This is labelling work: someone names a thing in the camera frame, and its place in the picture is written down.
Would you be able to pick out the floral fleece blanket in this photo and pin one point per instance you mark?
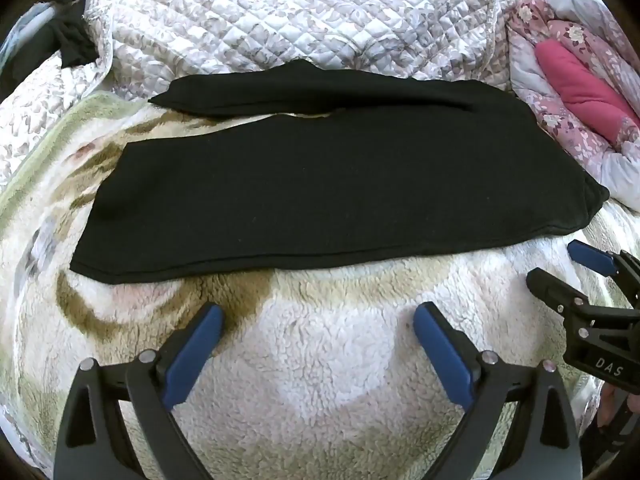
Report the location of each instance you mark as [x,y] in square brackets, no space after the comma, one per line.
[318,374]

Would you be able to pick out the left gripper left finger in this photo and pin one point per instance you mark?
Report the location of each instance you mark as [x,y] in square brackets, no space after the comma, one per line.
[93,442]

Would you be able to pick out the black pants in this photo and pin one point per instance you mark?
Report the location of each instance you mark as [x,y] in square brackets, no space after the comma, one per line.
[324,168]

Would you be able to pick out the person right hand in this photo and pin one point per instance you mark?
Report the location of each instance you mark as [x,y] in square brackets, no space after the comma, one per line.
[614,414]

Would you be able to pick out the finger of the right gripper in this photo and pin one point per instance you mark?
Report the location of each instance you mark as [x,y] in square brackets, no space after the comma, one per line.
[622,268]
[554,293]

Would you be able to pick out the dark clothes pile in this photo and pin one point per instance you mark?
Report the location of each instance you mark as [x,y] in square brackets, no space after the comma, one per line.
[49,26]

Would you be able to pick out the pink floral folded quilt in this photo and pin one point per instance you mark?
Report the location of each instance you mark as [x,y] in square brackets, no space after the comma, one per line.
[573,65]

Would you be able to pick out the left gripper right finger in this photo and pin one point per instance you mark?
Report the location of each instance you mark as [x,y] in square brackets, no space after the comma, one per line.
[542,442]

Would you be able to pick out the quilted beige floral comforter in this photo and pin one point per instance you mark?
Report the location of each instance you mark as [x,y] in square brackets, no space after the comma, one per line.
[143,45]

